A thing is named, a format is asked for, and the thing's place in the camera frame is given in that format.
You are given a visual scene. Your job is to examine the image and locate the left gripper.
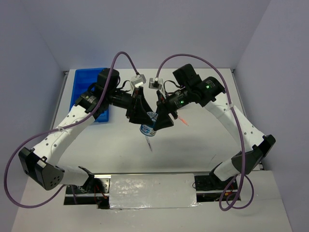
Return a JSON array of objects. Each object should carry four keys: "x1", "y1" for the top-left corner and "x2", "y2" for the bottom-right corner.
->
[{"x1": 107, "y1": 86, "x2": 155, "y2": 126}]

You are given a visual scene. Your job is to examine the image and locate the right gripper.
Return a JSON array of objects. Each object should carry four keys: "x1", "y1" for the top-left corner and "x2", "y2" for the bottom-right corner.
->
[{"x1": 153, "y1": 86, "x2": 191, "y2": 131}]

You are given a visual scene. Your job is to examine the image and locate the blue slime jar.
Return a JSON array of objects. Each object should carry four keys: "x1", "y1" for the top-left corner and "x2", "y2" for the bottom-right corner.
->
[{"x1": 140, "y1": 112, "x2": 158, "y2": 137}]

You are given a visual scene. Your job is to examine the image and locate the grey ballpoint pen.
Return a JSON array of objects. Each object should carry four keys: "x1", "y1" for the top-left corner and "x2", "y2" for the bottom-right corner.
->
[{"x1": 145, "y1": 136, "x2": 153, "y2": 152}]

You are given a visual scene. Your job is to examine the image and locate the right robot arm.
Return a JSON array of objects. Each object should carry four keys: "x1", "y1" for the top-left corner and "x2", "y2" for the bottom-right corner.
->
[{"x1": 153, "y1": 64, "x2": 276, "y2": 189}]

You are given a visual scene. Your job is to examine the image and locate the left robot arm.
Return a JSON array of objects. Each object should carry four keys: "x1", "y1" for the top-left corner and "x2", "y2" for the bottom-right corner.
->
[{"x1": 18, "y1": 68, "x2": 152, "y2": 193}]

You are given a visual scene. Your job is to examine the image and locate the orange ballpoint pen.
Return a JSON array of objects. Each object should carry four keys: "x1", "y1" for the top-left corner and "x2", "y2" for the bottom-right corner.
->
[{"x1": 178, "y1": 116, "x2": 189, "y2": 126}]

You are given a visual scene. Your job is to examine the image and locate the blue plastic divided tray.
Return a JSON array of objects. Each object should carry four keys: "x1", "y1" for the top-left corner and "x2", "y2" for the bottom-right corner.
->
[{"x1": 69, "y1": 67, "x2": 111, "y2": 124}]

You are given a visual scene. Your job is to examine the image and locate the silver foil plate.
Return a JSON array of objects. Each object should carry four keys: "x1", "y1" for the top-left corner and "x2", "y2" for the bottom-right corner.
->
[{"x1": 109, "y1": 174, "x2": 198, "y2": 209}]

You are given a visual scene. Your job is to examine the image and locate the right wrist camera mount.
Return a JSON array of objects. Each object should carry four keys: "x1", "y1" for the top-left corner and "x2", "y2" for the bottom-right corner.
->
[{"x1": 149, "y1": 77, "x2": 166, "y2": 97}]

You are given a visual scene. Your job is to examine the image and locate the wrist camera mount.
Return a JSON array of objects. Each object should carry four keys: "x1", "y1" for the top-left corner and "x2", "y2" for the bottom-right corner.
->
[
  {"x1": 149, "y1": 77, "x2": 166, "y2": 97},
  {"x1": 130, "y1": 74, "x2": 146, "y2": 92}
]

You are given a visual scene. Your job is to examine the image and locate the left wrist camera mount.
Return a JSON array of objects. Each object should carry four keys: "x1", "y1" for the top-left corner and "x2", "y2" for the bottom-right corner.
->
[{"x1": 130, "y1": 74, "x2": 146, "y2": 92}]

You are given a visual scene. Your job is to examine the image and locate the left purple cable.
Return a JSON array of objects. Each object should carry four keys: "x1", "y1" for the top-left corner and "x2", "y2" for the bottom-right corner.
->
[{"x1": 3, "y1": 51, "x2": 140, "y2": 209}]

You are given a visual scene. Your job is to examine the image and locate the purple cable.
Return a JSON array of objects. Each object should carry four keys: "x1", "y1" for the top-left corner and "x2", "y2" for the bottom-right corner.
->
[
  {"x1": 156, "y1": 54, "x2": 254, "y2": 212},
  {"x1": 3, "y1": 51, "x2": 140, "y2": 209}
]

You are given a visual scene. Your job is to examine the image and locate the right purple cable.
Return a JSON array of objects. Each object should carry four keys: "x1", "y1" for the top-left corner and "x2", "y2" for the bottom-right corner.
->
[{"x1": 156, "y1": 54, "x2": 254, "y2": 212}]

